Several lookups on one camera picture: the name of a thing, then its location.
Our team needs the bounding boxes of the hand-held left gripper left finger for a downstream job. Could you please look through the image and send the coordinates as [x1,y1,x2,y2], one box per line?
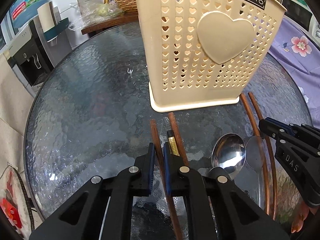
[29,142,156,240]

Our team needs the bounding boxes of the wooden side table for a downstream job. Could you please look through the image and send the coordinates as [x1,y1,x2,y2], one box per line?
[81,12,139,38]

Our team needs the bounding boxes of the wicker basket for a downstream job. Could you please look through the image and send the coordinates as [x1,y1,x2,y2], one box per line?
[115,0,138,13]

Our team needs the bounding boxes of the large steel spoon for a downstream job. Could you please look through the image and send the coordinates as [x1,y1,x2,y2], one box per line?
[211,133,247,181]

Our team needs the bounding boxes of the clear plastic bag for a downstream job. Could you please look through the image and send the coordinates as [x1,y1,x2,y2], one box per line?
[69,1,124,30]

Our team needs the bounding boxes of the cream plastic utensil holder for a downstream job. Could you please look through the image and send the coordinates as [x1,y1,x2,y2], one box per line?
[132,0,287,112]

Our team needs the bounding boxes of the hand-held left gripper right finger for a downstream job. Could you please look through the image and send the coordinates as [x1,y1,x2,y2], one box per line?
[163,142,284,240]

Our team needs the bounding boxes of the person's right hand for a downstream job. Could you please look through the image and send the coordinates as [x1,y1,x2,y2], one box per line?
[291,202,316,233]

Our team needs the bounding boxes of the blue water bottle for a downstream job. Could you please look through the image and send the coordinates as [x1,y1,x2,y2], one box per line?
[10,0,47,28]

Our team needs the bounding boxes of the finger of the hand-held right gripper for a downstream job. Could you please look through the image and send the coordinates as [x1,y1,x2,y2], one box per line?
[287,124,320,153]
[259,117,292,143]

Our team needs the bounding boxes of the red and white cushion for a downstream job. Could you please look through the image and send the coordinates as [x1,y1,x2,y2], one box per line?
[0,166,34,240]

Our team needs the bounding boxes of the white microwave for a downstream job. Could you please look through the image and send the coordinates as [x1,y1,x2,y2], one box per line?
[282,0,320,38]

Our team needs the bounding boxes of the teal wall holder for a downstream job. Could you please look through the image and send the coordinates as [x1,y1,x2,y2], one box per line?
[43,17,70,46]

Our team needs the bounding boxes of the white water dispenser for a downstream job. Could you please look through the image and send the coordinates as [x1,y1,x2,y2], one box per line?
[7,19,55,88]

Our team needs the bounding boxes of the black and gold chopstick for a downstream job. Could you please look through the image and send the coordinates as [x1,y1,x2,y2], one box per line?
[167,130,181,157]

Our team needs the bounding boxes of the purple floral cloth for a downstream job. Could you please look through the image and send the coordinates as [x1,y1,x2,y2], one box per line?
[269,15,320,143]

